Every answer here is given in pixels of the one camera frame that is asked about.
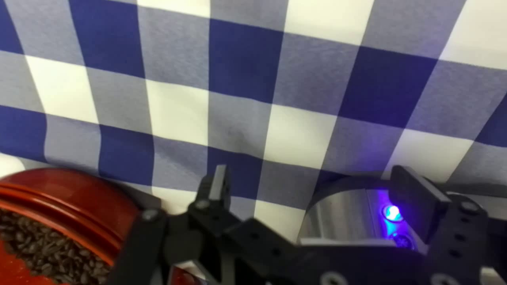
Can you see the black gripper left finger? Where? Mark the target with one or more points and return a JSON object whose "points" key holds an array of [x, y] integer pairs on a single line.
{"points": [[217, 184]]}

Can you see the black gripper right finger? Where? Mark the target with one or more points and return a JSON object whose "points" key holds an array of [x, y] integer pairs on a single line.
{"points": [[416, 203]]}

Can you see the silver toaster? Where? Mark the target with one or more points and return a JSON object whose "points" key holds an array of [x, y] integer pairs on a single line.
{"points": [[342, 216]]}

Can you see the blue white checkered tablecloth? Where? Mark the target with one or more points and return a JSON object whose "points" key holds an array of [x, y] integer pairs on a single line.
{"points": [[237, 64]]}

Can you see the large red bowl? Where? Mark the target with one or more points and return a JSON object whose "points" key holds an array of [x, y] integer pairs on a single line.
{"points": [[68, 195]]}

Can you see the coffee beans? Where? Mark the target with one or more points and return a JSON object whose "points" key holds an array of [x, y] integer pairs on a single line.
{"points": [[41, 248]]}

